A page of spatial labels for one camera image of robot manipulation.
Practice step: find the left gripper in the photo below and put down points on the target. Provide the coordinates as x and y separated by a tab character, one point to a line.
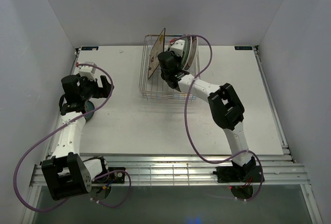
84	80

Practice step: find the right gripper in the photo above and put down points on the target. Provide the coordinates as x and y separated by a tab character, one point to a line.
179	58

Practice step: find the white plate teal rim front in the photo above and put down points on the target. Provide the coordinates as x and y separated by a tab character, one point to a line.
188	60

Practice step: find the white plate teal rim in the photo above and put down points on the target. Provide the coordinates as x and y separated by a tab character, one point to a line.
188	60
194	49

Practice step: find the square floral plate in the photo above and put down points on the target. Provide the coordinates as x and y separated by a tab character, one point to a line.
157	48

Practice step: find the mint green flower plate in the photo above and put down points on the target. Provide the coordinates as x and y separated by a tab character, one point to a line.
186	50

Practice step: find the white plate teal rim back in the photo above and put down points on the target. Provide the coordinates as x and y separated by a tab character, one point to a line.
194	49

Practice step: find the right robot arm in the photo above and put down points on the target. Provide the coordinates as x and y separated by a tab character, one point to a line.
226	109

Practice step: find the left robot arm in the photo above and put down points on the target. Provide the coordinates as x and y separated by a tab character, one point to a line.
65	173

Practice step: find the dark teal saucer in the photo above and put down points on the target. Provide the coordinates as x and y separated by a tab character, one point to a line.
89	109

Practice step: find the dark label sticker left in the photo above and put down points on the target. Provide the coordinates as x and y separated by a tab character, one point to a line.
89	48

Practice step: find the dark label sticker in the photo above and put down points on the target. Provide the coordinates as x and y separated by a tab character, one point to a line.
243	48
89	48

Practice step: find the dark label sticker right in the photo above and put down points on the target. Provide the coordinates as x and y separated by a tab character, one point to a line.
243	48

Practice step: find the metal wire dish rack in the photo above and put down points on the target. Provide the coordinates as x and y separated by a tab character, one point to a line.
156	88

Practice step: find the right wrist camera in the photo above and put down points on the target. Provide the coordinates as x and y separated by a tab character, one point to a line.
178	47

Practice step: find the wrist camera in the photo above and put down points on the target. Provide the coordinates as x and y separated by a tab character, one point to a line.
178	47
88	71

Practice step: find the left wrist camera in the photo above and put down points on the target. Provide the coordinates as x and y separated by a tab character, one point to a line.
88	71

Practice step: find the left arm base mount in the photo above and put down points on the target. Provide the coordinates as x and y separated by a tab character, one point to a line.
113	178

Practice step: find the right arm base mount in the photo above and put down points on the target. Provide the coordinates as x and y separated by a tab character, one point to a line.
230	174

